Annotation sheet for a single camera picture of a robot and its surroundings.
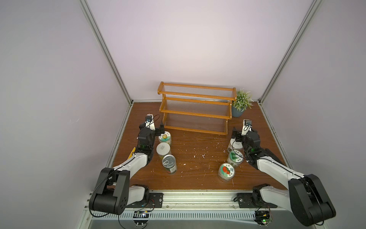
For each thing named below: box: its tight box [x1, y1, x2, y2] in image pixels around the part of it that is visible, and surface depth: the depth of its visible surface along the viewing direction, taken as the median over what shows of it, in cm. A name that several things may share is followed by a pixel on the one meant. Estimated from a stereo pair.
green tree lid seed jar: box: [227, 149, 244, 168], surface depth 82 cm
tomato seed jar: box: [218, 162, 236, 181], surface depth 77 cm
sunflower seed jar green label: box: [158, 130, 172, 146], surface depth 91 cm
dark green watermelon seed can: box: [162, 154, 177, 175], surface depth 77 cm
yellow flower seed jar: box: [155, 142, 171, 160], surface depth 85 cm
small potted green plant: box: [231, 88, 255, 118], surface depth 100 cm
